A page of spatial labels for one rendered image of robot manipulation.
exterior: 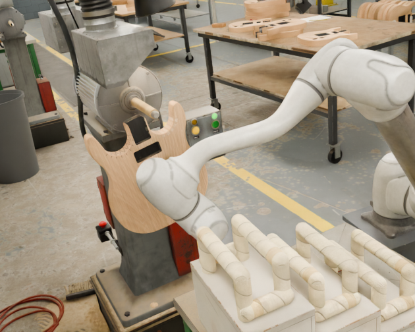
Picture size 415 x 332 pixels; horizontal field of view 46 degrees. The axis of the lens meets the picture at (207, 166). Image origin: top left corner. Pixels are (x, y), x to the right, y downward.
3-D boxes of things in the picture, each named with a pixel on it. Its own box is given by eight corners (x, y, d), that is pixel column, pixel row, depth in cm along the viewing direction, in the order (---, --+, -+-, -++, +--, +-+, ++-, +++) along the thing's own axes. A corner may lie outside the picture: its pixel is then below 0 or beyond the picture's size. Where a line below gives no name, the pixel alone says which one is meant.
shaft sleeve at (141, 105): (133, 96, 175) (140, 99, 177) (130, 105, 175) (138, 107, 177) (151, 107, 160) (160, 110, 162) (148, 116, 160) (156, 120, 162)
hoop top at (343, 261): (293, 233, 116) (292, 222, 115) (304, 229, 117) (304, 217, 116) (348, 279, 99) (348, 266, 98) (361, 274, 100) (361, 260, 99)
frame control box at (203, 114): (159, 164, 219) (149, 109, 208) (202, 151, 227) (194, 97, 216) (183, 184, 199) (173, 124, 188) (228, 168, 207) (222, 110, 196)
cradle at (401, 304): (370, 317, 110) (371, 305, 109) (409, 298, 114) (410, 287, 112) (381, 326, 107) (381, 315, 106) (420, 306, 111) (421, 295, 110)
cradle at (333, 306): (309, 317, 101) (309, 304, 100) (353, 296, 105) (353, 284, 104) (319, 327, 98) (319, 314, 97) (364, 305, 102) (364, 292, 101)
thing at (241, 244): (232, 255, 111) (228, 220, 107) (245, 251, 112) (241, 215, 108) (239, 263, 108) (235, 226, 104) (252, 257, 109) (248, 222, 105)
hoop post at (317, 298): (306, 315, 102) (304, 278, 98) (319, 309, 103) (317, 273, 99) (315, 324, 100) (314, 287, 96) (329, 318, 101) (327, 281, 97)
